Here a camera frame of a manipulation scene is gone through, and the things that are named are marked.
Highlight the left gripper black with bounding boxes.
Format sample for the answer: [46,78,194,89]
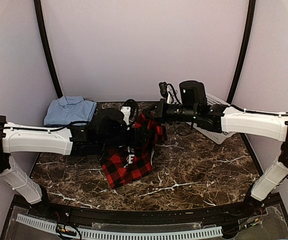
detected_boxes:
[98,125,152,152]

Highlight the red black plaid shirt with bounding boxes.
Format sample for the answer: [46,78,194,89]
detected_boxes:
[100,112,168,189]

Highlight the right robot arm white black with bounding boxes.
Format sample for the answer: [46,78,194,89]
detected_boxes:
[144,80,288,217]

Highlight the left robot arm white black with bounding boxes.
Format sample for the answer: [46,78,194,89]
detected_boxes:
[0,107,150,218]

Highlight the folded light blue shirt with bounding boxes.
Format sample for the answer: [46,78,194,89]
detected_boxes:
[43,95,97,126]

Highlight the white plastic mesh basket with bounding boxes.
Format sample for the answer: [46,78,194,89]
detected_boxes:
[190,91,236,146]

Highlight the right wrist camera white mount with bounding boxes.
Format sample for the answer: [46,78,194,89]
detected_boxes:
[158,81,180,104]

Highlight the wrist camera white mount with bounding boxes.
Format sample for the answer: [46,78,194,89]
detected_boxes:
[120,99,139,130]
[158,81,180,104]

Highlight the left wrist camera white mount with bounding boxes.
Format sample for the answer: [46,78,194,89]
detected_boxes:
[120,99,139,130]

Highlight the white slotted cable duct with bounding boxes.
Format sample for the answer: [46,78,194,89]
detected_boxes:
[16,213,223,240]

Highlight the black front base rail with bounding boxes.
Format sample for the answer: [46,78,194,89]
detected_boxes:
[7,193,288,232]

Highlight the right black frame post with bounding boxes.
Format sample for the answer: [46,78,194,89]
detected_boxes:
[226,0,256,104]

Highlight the black frame post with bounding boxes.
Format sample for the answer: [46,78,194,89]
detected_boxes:
[226,0,256,104]
[33,0,63,98]

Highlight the left black frame post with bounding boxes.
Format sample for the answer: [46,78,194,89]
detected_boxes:
[33,0,63,98]

